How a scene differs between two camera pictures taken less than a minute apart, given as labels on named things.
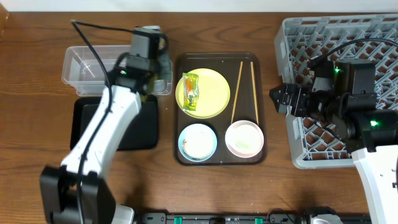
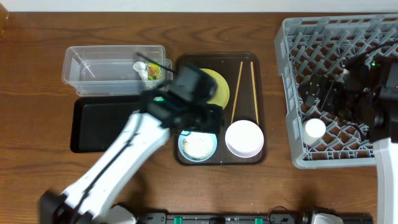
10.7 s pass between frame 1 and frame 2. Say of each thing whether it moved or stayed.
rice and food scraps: stayed
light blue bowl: stayed
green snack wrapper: moved
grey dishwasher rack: stayed
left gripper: moved
